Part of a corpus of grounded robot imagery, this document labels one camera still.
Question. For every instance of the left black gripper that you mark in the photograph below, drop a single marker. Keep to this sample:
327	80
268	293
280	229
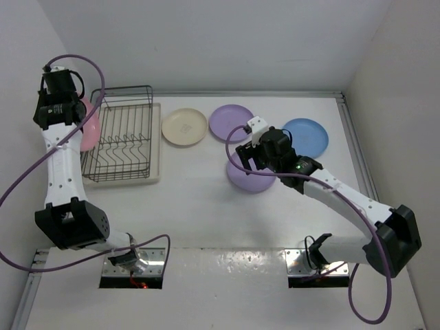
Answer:
42	93

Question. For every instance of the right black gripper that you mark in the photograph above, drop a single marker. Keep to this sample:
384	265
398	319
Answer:
243	151

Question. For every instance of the pink plate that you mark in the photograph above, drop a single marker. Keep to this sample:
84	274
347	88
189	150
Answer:
91	133

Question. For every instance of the blue plate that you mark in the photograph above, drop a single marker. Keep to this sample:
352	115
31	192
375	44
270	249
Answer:
308	137

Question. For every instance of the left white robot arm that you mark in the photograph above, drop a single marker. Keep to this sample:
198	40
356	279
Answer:
68	219

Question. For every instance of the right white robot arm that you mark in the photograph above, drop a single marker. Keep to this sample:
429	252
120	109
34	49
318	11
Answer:
391	237

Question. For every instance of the far purple plate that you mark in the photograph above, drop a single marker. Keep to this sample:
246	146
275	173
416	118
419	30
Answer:
226	118

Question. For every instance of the cream plate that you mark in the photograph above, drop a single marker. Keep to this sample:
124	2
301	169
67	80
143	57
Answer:
185	127

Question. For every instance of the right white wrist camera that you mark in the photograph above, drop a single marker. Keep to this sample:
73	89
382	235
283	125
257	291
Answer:
255	127

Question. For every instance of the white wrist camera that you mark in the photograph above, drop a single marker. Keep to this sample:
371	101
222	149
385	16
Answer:
255	127
48	69

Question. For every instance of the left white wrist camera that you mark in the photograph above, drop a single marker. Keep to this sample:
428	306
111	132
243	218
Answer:
48	69

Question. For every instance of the black wire dish rack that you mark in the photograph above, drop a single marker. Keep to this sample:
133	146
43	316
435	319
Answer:
123	151

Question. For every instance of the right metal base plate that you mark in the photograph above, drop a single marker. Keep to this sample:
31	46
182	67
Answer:
297	266

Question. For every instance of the metal base plate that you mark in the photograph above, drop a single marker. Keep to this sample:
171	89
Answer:
297	266
150	263

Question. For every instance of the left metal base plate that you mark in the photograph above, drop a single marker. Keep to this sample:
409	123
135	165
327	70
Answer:
150	263

